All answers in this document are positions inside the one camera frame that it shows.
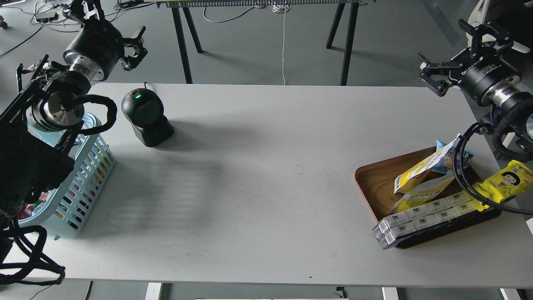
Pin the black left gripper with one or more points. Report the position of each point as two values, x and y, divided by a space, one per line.
98 39

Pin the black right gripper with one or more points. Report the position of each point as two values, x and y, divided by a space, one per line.
488 81

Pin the yellow white snack pouch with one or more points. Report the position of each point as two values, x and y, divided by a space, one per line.
416 174

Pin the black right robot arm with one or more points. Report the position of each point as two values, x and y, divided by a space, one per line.
510 124

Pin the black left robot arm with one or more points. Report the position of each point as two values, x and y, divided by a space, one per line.
40 126

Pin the blue snack bag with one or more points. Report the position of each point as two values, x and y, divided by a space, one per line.
445 164

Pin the yellow cartoon snack bag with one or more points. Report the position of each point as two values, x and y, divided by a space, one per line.
514 179

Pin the light blue plastic basket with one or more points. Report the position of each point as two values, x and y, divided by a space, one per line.
69 206

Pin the snacks inside basket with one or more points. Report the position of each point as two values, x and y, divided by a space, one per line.
28 210

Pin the white boxed snack pack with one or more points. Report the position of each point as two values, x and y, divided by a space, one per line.
414 222

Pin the black barcode scanner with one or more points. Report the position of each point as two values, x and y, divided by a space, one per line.
143 108

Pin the brown wooden tray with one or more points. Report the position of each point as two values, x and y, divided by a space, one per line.
376 183

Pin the black trestle table frame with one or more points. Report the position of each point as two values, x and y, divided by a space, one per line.
177 6

